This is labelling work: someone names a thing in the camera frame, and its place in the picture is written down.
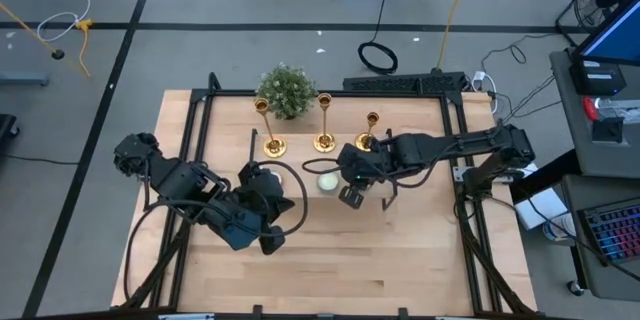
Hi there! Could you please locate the yellow floor cable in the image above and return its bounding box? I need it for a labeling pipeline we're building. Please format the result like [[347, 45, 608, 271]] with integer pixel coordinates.
[[0, 2, 91, 79]]

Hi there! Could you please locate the grey metal floor base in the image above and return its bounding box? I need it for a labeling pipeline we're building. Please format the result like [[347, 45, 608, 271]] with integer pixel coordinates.
[[0, 70, 50, 87]]

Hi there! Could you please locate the black coiled cable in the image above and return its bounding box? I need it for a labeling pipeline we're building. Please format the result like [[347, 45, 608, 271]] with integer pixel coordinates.
[[356, 0, 400, 76]]

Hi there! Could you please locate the grey keyboard desk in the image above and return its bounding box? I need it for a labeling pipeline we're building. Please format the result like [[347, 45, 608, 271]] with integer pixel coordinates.
[[559, 174, 640, 304]]

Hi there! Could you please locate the computer monitor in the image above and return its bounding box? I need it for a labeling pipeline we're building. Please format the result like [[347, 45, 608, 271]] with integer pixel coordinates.
[[572, 0, 640, 67]]

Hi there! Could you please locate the black desktop box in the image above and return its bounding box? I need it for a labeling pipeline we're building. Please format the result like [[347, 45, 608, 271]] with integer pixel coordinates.
[[568, 59, 627, 97]]

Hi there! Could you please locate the yellow hanging cable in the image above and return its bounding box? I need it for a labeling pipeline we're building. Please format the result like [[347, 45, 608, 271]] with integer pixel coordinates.
[[436, 0, 475, 70]]

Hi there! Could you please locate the orange plug cable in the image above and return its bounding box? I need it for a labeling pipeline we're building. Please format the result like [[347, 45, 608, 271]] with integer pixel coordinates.
[[73, 18, 95, 77]]

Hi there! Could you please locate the white power adapter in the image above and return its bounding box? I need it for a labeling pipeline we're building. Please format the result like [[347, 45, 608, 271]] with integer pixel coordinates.
[[471, 70, 500, 115]]

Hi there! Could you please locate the rainbow backlit keyboard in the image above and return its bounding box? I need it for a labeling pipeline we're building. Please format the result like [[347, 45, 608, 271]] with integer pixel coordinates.
[[577, 199, 640, 265]]

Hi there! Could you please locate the tall gold candle holder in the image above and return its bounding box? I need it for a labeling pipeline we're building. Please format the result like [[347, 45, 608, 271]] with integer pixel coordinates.
[[312, 91, 337, 154], [253, 97, 288, 159]]

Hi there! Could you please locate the black wheeled base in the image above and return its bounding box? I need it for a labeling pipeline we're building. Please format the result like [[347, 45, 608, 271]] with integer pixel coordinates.
[[0, 113, 20, 140]]

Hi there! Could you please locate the small black box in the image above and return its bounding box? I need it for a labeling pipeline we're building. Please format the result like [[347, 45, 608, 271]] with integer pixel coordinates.
[[592, 117, 625, 144]]

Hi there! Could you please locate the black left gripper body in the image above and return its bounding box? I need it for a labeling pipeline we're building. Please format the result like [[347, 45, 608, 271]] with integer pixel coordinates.
[[233, 178, 292, 256]]

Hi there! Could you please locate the short gold candle holder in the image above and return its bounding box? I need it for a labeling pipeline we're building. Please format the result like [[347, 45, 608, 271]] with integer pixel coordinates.
[[354, 111, 380, 154]]

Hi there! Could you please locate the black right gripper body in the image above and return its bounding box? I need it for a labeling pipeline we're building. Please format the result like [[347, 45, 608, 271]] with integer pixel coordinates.
[[337, 140, 401, 211]]

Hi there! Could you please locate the black keyboard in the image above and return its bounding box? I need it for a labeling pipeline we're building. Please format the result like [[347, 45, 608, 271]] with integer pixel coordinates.
[[342, 70, 467, 95]]

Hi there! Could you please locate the wooden shelf black metal frame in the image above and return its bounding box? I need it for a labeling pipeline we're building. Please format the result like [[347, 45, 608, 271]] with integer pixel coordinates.
[[244, 127, 399, 212]]

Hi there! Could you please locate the white flat box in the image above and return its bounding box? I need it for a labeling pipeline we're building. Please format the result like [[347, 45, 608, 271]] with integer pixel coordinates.
[[514, 162, 570, 231]]

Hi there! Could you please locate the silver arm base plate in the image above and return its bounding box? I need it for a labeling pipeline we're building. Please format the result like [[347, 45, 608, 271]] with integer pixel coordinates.
[[452, 164, 516, 184]]

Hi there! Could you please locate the black aluminium table frame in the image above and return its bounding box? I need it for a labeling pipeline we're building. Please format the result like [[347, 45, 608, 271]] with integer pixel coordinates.
[[110, 72, 546, 320]]

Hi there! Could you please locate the green potted plant black pot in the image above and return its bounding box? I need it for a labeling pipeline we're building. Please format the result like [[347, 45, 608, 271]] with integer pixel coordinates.
[[254, 62, 319, 121]]

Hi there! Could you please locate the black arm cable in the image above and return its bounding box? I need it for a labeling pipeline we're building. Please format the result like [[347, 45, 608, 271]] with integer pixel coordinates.
[[301, 157, 454, 191], [122, 159, 309, 306]]

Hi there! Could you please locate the red handled tool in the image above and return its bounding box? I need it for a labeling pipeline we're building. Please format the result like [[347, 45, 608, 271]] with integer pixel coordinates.
[[582, 96, 600, 122]]

